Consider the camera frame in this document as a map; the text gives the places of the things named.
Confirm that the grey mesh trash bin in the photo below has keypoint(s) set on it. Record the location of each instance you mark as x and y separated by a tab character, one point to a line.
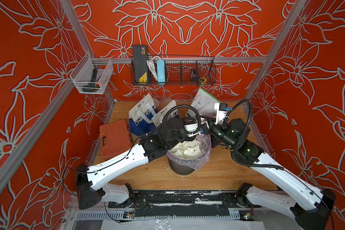
180	169

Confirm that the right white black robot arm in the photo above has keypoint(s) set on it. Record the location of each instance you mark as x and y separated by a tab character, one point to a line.
309	206

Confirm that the yellow black tape measure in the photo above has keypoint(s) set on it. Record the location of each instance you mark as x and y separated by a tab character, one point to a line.
202	81

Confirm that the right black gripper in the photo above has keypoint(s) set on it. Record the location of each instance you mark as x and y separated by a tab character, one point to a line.
212	126

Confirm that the pile of torn paper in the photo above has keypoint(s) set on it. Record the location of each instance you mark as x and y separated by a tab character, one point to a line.
187	150

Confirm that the black wire wall basket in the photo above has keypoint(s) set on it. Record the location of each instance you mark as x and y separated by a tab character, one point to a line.
178	71

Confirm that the blue white paper bag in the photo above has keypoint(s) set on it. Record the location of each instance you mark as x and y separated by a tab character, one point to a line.
140	116
158	118

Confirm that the white green paper bag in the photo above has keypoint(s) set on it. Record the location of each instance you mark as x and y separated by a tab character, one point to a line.
204	103

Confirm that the dark small item in basket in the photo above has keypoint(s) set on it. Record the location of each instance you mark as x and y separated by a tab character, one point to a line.
195	75

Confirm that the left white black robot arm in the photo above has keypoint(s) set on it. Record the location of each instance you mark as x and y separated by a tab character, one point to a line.
92	182

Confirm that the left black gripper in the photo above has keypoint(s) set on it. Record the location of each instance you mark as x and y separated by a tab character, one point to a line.
189	121

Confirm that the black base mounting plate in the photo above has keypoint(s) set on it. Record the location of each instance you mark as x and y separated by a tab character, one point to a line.
185	204

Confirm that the dark green tool in box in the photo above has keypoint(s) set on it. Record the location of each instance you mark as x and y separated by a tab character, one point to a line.
92	86

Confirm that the clear acrylic wall box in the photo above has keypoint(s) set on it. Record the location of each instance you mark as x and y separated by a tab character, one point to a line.
82	74

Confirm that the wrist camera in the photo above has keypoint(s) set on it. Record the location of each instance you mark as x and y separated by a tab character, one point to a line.
221	111
193	130

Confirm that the light blue power bank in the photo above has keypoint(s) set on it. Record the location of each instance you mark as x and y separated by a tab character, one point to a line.
161	71

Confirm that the white tape roll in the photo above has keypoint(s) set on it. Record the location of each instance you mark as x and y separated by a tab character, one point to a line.
156	102

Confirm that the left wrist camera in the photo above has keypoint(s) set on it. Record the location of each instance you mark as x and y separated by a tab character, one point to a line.
193	130

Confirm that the clear plastic bin liner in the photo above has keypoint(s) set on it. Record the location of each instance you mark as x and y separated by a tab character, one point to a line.
205	146

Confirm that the black yellow box device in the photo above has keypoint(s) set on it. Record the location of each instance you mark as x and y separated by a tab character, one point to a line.
140	58

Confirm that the red plastic tool case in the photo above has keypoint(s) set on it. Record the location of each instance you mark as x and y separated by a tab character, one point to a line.
115	139

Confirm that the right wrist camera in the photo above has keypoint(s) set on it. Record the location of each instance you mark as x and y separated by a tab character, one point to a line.
221	111

